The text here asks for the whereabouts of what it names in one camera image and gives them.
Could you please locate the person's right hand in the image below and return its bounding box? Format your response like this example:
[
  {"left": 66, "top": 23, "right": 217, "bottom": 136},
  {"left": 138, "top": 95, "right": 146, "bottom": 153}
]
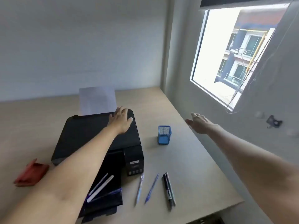
[{"left": 185, "top": 112, "right": 218, "bottom": 135}]

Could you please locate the person's left hand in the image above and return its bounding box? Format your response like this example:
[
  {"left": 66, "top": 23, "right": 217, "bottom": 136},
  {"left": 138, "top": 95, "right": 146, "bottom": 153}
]
[{"left": 108, "top": 106, "right": 133, "bottom": 135}]

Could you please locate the person's right forearm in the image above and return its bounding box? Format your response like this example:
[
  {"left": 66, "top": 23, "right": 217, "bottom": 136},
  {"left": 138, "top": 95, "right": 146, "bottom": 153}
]
[{"left": 201, "top": 125, "right": 299, "bottom": 224}]

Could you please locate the person's left forearm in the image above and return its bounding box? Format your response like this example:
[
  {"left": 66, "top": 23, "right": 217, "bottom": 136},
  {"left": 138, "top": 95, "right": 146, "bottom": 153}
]
[{"left": 0, "top": 125, "right": 123, "bottom": 224}]

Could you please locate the blue mesh pen holder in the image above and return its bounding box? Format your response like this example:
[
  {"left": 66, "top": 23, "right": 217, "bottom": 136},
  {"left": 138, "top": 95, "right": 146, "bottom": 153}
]
[{"left": 158, "top": 125, "right": 172, "bottom": 145}]

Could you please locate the white paper sheet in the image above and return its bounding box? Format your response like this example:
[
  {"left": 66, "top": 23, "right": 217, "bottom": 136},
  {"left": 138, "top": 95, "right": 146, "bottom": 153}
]
[{"left": 79, "top": 87, "right": 117, "bottom": 116}]

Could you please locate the black printer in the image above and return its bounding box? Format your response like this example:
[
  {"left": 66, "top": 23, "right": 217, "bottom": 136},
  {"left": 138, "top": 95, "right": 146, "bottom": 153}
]
[{"left": 51, "top": 109, "right": 144, "bottom": 219}]

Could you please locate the light blue clear pen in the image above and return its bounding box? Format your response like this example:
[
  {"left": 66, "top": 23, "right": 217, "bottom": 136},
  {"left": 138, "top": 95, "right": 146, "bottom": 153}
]
[{"left": 135, "top": 172, "right": 145, "bottom": 206}]

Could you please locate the thin white stick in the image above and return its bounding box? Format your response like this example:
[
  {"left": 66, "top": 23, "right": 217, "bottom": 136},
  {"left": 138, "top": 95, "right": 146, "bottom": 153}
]
[{"left": 89, "top": 173, "right": 109, "bottom": 195}]

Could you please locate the black marker with white label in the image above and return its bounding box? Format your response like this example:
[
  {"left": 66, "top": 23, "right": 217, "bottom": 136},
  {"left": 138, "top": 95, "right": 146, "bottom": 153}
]
[{"left": 163, "top": 172, "right": 176, "bottom": 211}]

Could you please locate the wide white stick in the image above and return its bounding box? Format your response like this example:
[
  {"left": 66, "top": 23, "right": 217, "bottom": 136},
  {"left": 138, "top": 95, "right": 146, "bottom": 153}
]
[{"left": 87, "top": 175, "right": 114, "bottom": 203}]

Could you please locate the building outside window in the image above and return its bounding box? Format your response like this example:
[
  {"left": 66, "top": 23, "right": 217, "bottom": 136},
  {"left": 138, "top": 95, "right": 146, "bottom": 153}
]
[{"left": 215, "top": 8, "right": 287, "bottom": 92}]

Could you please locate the red cloth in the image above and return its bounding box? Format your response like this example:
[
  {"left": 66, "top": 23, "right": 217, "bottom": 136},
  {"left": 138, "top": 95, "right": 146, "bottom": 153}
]
[{"left": 13, "top": 159, "right": 50, "bottom": 187}]

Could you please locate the dark roller blind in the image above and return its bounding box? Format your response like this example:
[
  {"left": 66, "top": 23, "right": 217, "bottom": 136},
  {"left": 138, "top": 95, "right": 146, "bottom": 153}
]
[{"left": 200, "top": 0, "right": 297, "bottom": 9}]

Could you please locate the black wall bracket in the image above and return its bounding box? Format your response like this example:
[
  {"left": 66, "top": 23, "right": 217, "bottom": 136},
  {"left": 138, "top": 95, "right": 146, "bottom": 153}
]
[{"left": 266, "top": 115, "right": 283, "bottom": 129}]

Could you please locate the blind bead chain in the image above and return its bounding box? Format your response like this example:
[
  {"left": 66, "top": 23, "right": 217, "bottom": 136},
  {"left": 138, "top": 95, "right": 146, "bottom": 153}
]
[{"left": 225, "top": 27, "right": 278, "bottom": 112}]

